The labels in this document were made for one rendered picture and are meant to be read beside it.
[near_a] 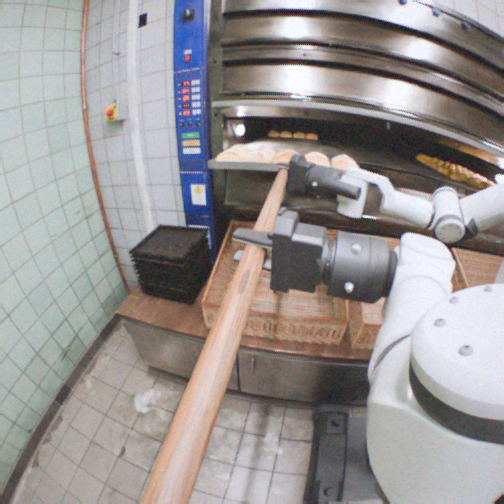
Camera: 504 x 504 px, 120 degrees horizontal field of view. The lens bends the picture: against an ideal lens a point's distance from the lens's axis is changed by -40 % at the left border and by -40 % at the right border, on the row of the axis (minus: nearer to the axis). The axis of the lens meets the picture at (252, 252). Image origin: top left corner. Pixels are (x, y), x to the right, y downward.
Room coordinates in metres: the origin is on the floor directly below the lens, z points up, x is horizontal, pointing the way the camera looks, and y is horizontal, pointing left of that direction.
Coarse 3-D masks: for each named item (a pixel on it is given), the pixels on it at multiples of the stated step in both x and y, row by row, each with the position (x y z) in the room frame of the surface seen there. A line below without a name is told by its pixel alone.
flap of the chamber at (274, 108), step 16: (224, 112) 1.09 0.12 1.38; (240, 112) 1.09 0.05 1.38; (256, 112) 1.08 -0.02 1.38; (272, 112) 1.06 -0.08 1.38; (288, 112) 1.03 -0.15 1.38; (304, 112) 1.00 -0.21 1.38; (320, 112) 0.96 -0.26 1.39; (336, 112) 0.92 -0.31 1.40; (352, 112) 0.88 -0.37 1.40; (368, 112) 0.87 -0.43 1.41; (384, 128) 1.01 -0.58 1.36; (400, 128) 0.93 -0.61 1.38; (416, 128) 0.85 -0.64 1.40; (432, 128) 0.81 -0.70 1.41; (448, 144) 0.91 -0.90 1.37; (464, 144) 0.80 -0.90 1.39; (480, 144) 0.76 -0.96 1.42; (496, 160) 0.80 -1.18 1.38
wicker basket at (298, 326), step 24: (216, 264) 0.82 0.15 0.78; (216, 288) 0.79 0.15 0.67; (264, 288) 0.89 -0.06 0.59; (216, 312) 0.63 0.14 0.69; (264, 312) 0.59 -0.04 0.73; (288, 312) 0.72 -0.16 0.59; (336, 312) 0.69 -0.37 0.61; (264, 336) 0.59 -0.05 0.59; (288, 336) 0.58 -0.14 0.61; (312, 336) 0.56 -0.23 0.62; (336, 336) 0.54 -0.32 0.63
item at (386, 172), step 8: (360, 168) 1.01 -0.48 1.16; (368, 168) 1.00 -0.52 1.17; (376, 168) 0.99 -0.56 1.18; (384, 168) 1.00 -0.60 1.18; (384, 176) 0.98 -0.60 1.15; (392, 176) 0.97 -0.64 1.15; (400, 176) 0.97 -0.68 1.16; (408, 176) 0.96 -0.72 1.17; (416, 176) 0.95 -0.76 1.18; (424, 176) 0.97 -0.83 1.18; (424, 184) 0.94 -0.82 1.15; (432, 184) 0.93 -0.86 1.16; (440, 184) 0.92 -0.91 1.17; (448, 184) 0.91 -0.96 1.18; (456, 184) 0.94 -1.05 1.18; (456, 192) 0.89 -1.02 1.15; (464, 192) 0.88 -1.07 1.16; (472, 192) 0.87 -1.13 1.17
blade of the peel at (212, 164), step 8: (328, 160) 1.02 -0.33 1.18; (208, 168) 0.85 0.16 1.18; (216, 168) 0.85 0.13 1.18; (224, 168) 0.84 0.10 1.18; (232, 168) 0.83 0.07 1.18; (240, 168) 0.83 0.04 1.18; (248, 168) 0.82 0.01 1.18; (256, 168) 0.82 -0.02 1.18; (264, 168) 0.81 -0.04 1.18; (272, 168) 0.81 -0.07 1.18
